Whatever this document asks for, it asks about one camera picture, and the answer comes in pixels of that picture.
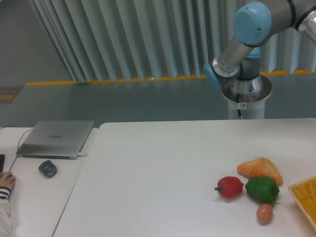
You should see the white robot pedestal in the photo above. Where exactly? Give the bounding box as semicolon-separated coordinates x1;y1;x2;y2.
222;75;272;119

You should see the silver closed laptop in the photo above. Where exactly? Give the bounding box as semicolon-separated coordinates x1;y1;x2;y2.
16;120;94;159

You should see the person's right hand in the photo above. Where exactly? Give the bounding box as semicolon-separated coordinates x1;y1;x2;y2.
0;172;16;190

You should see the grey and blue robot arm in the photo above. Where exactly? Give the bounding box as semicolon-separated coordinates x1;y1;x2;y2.
203;0;316;87

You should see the red bell pepper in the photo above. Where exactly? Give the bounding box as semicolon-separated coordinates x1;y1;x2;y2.
214;176;244;198

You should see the thin black mouse cable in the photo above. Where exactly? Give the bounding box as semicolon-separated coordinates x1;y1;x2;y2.
0;126;34;173

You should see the triangular bread piece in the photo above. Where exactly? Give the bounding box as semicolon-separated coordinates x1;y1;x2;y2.
237;157;283;186

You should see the yellow wicker basket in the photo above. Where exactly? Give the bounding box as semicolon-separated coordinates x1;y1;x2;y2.
288;176;316;228

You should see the white striped-cuff sleeve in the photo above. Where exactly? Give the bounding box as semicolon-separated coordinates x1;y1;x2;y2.
0;187;12;237

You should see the white corrugated partition screen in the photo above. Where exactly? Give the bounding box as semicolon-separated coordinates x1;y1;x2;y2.
28;0;316;83

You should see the brown egg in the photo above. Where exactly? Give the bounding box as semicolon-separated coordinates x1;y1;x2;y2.
256;203;273;223

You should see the green bell pepper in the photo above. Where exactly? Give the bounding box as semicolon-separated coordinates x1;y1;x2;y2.
245;177;279;205

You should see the small black tray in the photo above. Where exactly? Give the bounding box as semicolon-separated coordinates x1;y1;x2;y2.
39;160;58;178

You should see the black keyboard edge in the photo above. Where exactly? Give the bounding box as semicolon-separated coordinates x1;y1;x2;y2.
0;154;5;173

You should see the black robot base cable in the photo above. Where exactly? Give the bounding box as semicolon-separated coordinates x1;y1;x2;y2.
236;92;244;120

